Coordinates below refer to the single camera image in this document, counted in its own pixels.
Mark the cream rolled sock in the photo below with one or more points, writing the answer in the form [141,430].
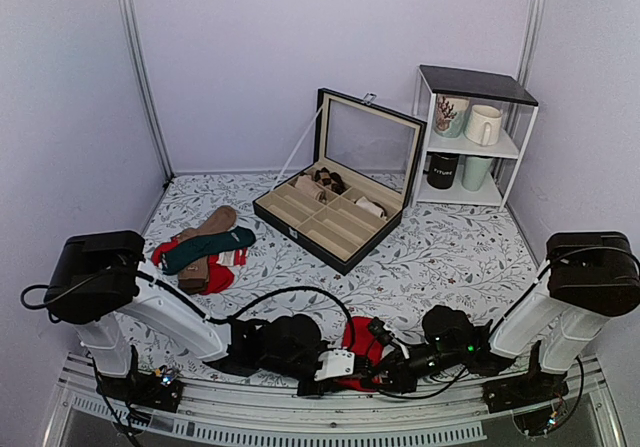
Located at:
[374,208]

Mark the dark green sock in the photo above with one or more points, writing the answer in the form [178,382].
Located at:
[198,247]

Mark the pale green cup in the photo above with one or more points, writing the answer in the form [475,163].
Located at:
[475,171]

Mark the beige rolled sock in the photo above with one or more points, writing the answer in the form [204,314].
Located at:
[305,184]

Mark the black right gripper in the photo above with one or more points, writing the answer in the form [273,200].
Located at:
[401,379]

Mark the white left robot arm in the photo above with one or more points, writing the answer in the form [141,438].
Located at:
[100,275]

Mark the coral pattern mug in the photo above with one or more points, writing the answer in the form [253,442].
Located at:
[451,115]

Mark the black mug with text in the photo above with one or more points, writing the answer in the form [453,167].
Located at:
[442,169]

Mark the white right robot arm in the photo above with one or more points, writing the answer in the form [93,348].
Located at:
[587,279]

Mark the white two-tier shelf rack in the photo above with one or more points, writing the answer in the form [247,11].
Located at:
[519,109]

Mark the cream ribbed mug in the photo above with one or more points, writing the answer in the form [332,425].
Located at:
[484,125]

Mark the black compartment storage box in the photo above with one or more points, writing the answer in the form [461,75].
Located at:
[376,151]

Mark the right aluminium frame post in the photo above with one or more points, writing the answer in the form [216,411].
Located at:
[532,30]

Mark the red and beige sock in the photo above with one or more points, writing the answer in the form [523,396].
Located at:
[368,352]

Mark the red white striped sock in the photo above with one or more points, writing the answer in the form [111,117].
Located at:
[233,258]

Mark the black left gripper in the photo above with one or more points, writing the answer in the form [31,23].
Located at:
[311,392]

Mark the slotted aluminium front rail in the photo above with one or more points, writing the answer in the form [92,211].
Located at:
[227,414]

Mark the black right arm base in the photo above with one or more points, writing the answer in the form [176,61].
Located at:
[531,388]

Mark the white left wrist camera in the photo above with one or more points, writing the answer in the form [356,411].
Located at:
[335,363]

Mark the left aluminium frame post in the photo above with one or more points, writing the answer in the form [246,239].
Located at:
[133,38]

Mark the aluminium frame post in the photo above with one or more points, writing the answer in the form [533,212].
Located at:
[532,30]
[133,38]

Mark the dark brown rolled sock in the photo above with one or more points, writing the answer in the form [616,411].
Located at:
[329,180]

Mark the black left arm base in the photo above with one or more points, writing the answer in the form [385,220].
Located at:
[159,390]

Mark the red sock in pile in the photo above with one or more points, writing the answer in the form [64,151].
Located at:
[220,279]

